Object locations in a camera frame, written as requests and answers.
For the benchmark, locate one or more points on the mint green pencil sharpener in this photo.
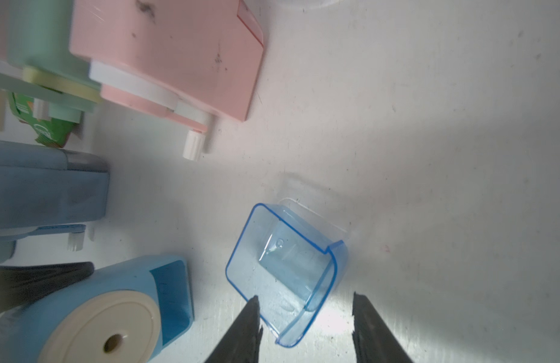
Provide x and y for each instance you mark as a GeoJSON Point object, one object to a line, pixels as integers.
{"type": "Point", "coordinates": [35, 60]}

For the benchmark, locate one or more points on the clear blue tray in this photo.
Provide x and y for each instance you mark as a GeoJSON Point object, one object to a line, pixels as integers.
{"type": "Point", "coordinates": [291, 259]}

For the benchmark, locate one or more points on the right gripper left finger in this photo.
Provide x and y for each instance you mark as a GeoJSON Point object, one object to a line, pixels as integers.
{"type": "Point", "coordinates": [241, 343]}

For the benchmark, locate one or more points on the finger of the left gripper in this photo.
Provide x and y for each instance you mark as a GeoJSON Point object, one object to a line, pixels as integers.
{"type": "Point", "coordinates": [22, 285]}

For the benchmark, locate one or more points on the green snack bag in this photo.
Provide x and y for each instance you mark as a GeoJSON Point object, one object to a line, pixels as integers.
{"type": "Point", "coordinates": [55, 130]}

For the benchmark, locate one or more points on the blue pencil sharpener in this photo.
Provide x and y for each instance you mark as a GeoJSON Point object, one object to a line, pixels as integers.
{"type": "Point", "coordinates": [47, 191]}
{"type": "Point", "coordinates": [127, 312]}

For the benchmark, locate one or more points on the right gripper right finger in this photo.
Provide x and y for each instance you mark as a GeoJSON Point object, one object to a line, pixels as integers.
{"type": "Point", "coordinates": [372, 339]}

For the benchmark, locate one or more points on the pink pencil sharpener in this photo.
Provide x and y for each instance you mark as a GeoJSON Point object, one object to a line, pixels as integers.
{"type": "Point", "coordinates": [184, 61]}

